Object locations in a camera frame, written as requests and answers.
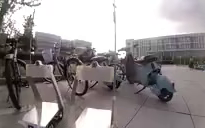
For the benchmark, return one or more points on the dark parked bicycle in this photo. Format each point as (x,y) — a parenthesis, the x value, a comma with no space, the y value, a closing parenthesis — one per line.
(106,68)

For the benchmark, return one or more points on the pale grey building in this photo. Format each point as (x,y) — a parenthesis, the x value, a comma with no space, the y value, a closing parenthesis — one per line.
(53,41)

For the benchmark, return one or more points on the tall thin pole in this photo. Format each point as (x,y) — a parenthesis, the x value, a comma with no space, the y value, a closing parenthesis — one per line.
(115,30)

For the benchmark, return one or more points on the white bicycle stand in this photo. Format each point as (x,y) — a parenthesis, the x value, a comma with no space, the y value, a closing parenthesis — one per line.
(40,71)
(95,73)

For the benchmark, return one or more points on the blue-grey scooter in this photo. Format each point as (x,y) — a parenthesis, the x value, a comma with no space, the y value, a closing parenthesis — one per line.
(150,75)

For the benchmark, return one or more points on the black bicycle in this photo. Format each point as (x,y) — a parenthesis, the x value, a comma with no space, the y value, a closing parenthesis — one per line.
(13,78)

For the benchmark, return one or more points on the long glass-fronted building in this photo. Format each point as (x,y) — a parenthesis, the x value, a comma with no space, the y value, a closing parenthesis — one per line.
(170,45)

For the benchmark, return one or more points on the bicycle with basket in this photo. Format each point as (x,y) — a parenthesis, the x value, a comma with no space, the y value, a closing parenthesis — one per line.
(68,71)

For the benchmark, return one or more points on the grey paved plaza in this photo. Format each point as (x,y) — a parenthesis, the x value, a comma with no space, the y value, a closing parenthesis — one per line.
(190,96)

